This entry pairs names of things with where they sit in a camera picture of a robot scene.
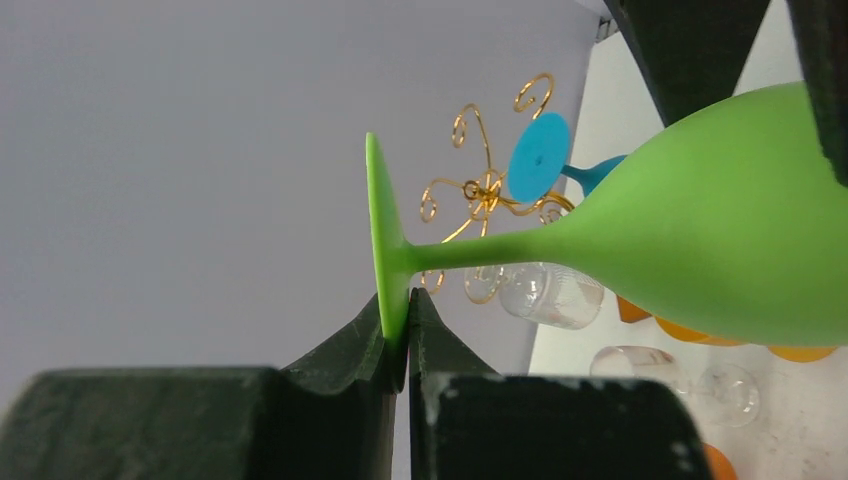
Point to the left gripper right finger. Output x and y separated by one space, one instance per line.
468 421

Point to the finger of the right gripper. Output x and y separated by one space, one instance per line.
690 53
820 31

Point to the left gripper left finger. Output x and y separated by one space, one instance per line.
328 415

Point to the clear wine glass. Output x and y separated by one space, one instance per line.
723 394
543 293

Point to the green wine glass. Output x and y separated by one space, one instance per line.
729 222

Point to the blue wine glass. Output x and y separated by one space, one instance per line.
540 158

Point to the yellow wine glass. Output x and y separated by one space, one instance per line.
801 354
631 314

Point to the gold wire glass rack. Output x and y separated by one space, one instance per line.
487 193

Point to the dark orange wine glass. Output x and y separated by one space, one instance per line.
720 466

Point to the yellow wine glass front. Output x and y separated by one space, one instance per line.
801 354

